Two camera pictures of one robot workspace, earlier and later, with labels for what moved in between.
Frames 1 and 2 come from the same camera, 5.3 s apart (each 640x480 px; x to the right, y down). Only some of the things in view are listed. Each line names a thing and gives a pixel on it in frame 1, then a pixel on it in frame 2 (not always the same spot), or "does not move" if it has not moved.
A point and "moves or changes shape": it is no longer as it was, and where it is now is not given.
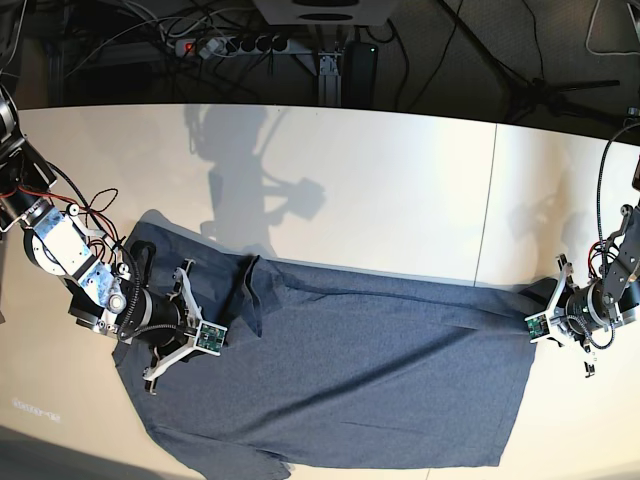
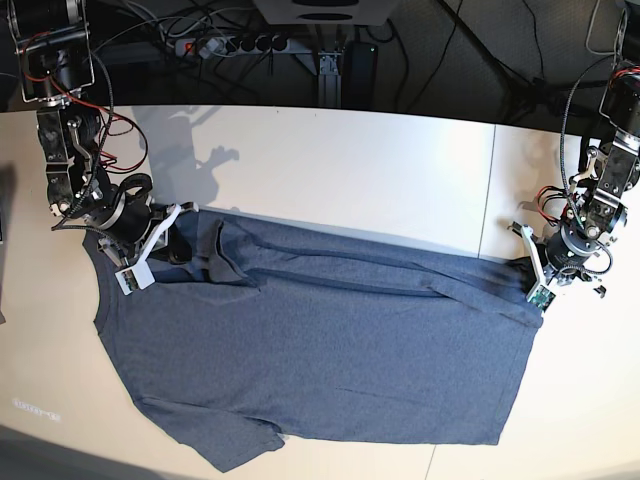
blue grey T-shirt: [327, 367] moves or changes shape
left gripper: [159, 323] to [127, 216]
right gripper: [588, 308] to [564, 255]
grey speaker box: [326, 12] does not move
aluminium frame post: [329, 81] does not move
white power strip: [243, 46] does not move
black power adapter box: [359, 73] does not move
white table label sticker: [37, 411] does not move
